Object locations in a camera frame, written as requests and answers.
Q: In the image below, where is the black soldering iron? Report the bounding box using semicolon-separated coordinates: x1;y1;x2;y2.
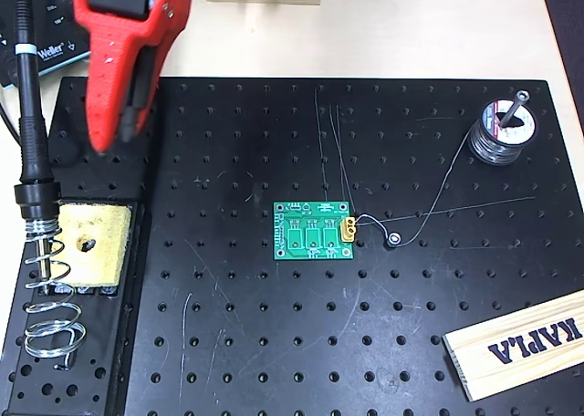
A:
11;0;54;294

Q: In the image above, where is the teal black soldering station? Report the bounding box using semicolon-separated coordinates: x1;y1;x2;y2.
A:
0;0;92;88

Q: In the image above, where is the green circuit board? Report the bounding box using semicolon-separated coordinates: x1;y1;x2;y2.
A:
272;200;356;261

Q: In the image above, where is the soldering iron spring stand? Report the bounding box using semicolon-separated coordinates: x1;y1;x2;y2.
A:
0;199;154;416

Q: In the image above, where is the metal spring iron holder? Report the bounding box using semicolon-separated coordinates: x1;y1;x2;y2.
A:
12;181;88;371

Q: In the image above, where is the yellow cleaning sponge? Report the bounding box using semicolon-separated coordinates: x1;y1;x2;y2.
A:
49;203;133;289

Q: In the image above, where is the yellow power connector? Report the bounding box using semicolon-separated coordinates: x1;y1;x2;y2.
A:
338;214;360;244

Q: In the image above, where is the black perforated breadboard plate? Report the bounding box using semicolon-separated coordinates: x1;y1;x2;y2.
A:
34;76;584;416

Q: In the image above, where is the printed wooden plank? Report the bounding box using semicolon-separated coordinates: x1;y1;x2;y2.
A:
442;290;584;402

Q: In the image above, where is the thin solder wire strand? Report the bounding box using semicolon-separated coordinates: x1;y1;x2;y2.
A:
353;132;474;248

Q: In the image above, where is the solder wire spool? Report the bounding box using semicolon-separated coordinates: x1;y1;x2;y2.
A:
467;97;539;166

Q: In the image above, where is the metal spool post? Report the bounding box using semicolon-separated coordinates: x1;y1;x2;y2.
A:
499;89;530;130

